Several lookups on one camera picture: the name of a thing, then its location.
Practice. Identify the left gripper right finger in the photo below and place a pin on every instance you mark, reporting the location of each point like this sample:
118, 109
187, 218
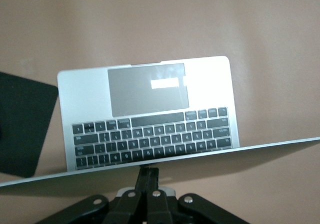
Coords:
160, 209

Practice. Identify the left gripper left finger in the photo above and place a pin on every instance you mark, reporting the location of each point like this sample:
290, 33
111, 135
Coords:
125, 209

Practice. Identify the silver laptop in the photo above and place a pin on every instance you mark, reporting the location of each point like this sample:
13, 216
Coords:
82, 96

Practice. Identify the black mouse pad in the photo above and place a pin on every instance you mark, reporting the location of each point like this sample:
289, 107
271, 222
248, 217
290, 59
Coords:
25, 124

